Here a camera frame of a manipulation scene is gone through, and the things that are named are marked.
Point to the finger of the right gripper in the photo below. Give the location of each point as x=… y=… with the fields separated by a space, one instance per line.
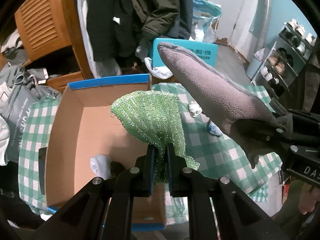
x=254 y=135
x=279 y=110

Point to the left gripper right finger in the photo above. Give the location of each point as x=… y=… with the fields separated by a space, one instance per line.
x=217 y=209

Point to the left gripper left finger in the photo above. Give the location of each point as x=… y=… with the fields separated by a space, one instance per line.
x=112 y=199

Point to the grey fabric cushion cover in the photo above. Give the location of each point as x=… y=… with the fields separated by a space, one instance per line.
x=222 y=100

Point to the green sparkly knitted cloth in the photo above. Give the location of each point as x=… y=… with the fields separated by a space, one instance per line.
x=153 y=117

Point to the white patterned cloth bundle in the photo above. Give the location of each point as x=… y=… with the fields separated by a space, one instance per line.
x=194 y=109

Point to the person's right hand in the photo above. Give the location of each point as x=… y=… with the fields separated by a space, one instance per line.
x=308 y=199

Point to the red box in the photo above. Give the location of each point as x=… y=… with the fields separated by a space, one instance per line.
x=285 y=192

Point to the white sock in box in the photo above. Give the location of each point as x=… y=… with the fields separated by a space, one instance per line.
x=101 y=166

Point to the green checkered tablecloth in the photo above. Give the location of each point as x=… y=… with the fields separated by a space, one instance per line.
x=218 y=156

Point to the grey shoe rack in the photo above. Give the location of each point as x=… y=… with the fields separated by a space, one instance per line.
x=279 y=66

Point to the light blue bin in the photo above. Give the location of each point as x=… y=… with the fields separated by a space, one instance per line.
x=254 y=66

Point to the blue cardboard box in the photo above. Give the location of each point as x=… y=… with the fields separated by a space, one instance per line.
x=83 y=128

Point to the teal sign board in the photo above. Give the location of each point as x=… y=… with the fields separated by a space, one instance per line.
x=205 y=52

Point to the white plastic bag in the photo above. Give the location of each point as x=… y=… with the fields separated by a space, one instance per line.
x=161 y=73

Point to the blue plastic bag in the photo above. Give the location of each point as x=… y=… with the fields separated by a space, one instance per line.
x=206 y=16

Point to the grey printed bag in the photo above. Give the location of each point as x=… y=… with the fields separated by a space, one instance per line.
x=19 y=90

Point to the dark hanging jacket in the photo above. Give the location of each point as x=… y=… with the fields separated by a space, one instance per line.
x=120 y=29

